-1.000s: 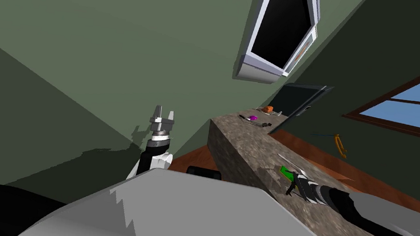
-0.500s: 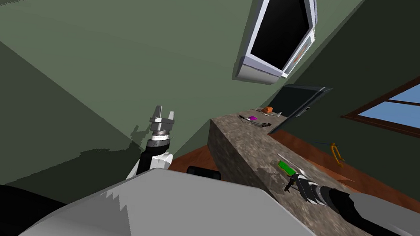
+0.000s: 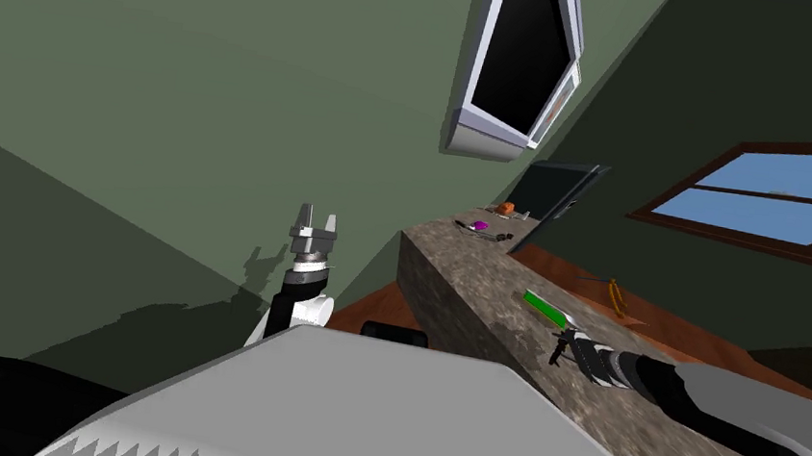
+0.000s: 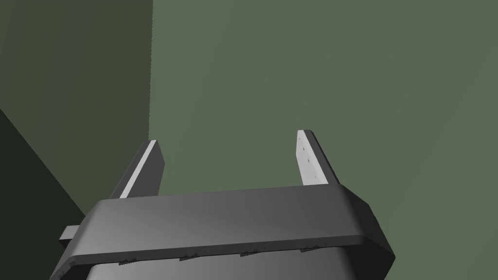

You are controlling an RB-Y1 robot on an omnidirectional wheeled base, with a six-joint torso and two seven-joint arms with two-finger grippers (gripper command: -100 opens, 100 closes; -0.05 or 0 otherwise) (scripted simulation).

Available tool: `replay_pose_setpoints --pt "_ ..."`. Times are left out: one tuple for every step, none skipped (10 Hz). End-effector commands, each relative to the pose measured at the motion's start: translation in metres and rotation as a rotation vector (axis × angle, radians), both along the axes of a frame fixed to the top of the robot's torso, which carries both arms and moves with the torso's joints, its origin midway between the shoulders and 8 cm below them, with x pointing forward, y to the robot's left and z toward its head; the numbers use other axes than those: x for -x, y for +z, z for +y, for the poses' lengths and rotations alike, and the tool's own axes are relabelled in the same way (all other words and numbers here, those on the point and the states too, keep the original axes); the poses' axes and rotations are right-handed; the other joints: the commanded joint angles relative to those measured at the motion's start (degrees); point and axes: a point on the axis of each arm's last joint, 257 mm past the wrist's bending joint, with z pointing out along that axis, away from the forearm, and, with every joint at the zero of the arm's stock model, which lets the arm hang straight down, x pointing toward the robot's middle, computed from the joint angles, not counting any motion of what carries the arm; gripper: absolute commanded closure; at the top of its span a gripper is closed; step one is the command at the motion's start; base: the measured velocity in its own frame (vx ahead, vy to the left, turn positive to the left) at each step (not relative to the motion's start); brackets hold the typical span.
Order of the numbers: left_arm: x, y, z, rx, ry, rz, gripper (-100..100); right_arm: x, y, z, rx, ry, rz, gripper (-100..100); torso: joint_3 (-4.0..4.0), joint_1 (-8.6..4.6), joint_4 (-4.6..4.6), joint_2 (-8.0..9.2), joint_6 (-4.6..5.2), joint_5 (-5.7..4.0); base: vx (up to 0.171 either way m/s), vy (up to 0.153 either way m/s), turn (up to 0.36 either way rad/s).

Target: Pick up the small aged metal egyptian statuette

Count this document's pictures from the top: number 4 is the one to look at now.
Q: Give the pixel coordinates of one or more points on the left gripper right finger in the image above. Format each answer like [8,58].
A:
[313,163]

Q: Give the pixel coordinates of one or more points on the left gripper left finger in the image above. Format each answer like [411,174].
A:
[143,175]

